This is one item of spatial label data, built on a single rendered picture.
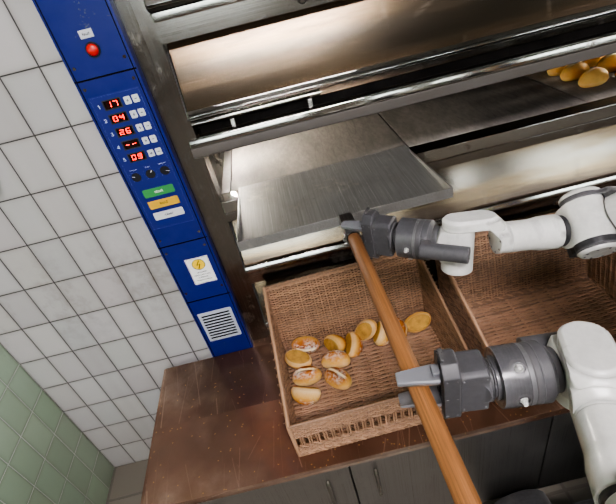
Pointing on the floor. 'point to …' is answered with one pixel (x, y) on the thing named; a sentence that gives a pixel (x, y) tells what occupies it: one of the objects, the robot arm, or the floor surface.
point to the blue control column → (110, 61)
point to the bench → (509, 424)
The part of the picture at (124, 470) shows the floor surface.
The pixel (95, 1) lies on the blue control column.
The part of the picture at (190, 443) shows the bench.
